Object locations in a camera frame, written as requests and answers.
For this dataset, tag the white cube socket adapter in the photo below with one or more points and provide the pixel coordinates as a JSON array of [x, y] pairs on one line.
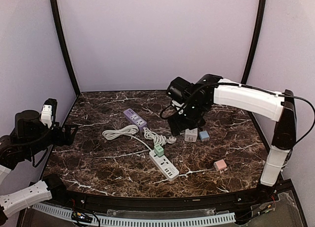
[[191, 135]]

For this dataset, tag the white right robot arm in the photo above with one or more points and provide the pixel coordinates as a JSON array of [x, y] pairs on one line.
[[192, 100]]

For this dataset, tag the black frame post left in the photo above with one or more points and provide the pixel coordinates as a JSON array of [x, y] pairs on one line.
[[63, 46]]

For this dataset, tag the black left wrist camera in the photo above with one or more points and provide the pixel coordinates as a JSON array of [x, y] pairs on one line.
[[48, 112]]

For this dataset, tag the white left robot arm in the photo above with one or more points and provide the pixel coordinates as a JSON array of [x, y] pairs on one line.
[[29, 137]]

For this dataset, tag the black front table rail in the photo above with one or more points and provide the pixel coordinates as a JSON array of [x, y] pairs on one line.
[[234, 202]]

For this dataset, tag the white power strip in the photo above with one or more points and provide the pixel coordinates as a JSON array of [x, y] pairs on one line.
[[165, 166]]

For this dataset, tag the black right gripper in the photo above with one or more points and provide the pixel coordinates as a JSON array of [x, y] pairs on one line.
[[183, 123]]

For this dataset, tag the white slotted cable duct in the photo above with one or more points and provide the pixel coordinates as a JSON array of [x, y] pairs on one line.
[[120, 218]]

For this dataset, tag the green plug adapter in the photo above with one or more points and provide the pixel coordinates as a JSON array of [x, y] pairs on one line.
[[159, 150]]

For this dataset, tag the purple power strip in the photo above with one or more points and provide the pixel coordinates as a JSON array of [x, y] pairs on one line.
[[135, 119]]

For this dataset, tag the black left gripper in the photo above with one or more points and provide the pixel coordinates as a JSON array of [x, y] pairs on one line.
[[62, 134]]

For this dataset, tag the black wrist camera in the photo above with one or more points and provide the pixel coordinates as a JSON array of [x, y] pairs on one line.
[[176, 89], [48, 112]]

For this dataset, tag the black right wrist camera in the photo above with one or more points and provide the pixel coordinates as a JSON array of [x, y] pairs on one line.
[[176, 89]]

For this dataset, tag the blue plug adapter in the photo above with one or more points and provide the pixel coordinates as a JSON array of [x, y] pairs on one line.
[[204, 136]]

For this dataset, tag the pink plug adapter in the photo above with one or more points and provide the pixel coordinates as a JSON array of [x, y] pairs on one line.
[[220, 165]]

